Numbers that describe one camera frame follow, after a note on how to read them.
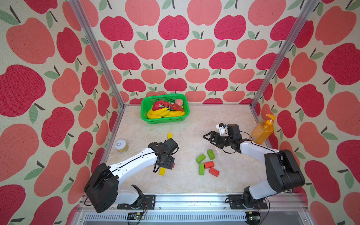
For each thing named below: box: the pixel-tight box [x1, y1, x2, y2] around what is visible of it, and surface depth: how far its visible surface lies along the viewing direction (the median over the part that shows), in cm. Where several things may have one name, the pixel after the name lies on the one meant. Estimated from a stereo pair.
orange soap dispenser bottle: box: [250, 114, 277, 145], surface depth 88 cm
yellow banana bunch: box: [147, 107, 186, 120], surface depth 109 cm
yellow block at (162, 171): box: [158, 166, 167, 177], surface depth 86 cm
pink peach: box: [174, 98, 184, 107], surface depth 117 cm
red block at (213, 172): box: [208, 167, 220, 178], surface depth 85 cm
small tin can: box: [114, 139, 129, 154], surface depth 92 cm
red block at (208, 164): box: [203, 161, 215, 169], surface depth 87 cm
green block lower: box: [198, 163, 205, 176], surface depth 86 cm
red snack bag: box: [152, 100, 185, 111], surface depth 110 cm
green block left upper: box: [195, 153, 206, 165], surface depth 90 cm
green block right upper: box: [206, 149, 216, 161], surface depth 93 cm
